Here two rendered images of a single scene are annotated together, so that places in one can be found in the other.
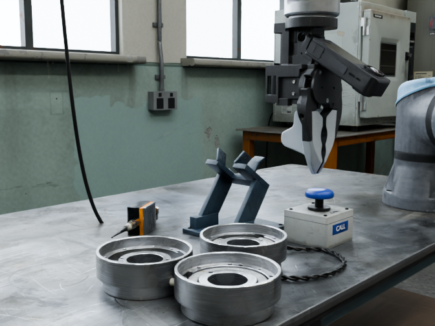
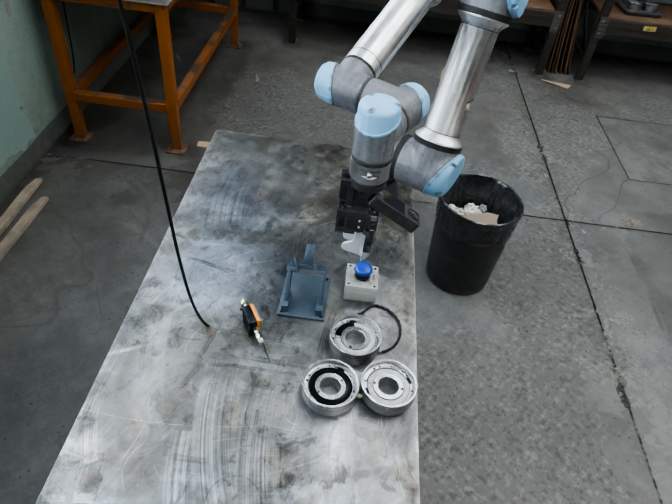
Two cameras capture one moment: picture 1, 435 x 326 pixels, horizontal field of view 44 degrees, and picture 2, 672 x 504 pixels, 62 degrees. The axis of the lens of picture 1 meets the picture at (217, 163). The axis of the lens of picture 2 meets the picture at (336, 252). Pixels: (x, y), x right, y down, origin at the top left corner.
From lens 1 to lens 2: 0.87 m
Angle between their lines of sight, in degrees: 51
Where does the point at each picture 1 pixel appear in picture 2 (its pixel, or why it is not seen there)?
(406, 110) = not seen: hidden behind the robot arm
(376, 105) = not seen: outside the picture
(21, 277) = (257, 426)
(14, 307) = (295, 456)
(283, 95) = (349, 226)
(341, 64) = (397, 216)
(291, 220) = (350, 290)
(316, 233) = (369, 296)
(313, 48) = (376, 204)
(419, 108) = not seen: hidden behind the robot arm
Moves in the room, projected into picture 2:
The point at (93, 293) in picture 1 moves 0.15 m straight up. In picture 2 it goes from (316, 419) to (322, 370)
